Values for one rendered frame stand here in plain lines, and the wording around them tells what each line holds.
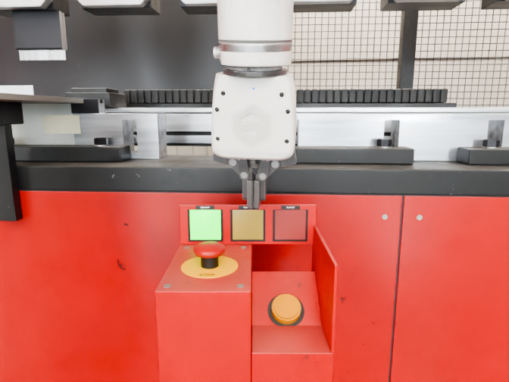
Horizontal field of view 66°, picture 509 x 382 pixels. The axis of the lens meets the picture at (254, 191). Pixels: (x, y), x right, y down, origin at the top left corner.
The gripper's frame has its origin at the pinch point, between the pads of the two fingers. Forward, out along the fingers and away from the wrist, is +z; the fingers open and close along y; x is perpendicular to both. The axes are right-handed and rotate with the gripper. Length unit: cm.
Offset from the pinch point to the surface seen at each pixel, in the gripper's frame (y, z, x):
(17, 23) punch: -54, -20, 33
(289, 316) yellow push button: 5.5, 13.8, -7.5
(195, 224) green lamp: -9.0, 6.7, 1.9
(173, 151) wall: -101, 76, 255
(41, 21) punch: -49, -21, 34
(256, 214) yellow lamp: -0.1, 5.0, 3.4
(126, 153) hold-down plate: -29.7, 4.0, 25.6
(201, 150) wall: -77, 74, 255
